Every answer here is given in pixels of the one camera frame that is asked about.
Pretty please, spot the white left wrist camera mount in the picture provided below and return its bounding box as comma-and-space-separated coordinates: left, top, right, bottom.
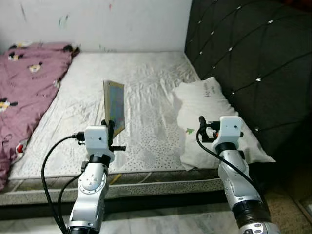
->
84, 126, 116, 163

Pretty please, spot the white pillow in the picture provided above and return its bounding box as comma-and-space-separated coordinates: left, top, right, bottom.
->
173, 77, 276, 172

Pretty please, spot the black tufted headboard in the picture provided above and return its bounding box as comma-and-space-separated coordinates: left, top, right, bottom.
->
184, 0, 312, 172

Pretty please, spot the brown floor mat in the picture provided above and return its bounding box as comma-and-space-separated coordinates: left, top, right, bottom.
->
263, 188, 312, 234

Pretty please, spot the pink cartoon mouse blanket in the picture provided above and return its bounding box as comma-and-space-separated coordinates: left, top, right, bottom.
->
0, 41, 79, 191

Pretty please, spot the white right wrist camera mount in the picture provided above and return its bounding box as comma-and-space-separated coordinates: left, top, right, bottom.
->
215, 116, 243, 155

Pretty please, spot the dark bed base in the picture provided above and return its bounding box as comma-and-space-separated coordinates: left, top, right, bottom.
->
0, 183, 273, 218

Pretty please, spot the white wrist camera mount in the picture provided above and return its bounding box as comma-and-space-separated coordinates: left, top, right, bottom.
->
84, 126, 116, 163
215, 116, 243, 155

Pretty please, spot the colourful children's book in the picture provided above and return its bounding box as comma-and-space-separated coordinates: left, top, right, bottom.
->
103, 80, 126, 137

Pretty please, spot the white quilted mattress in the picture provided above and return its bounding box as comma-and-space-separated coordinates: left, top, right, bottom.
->
0, 51, 231, 196

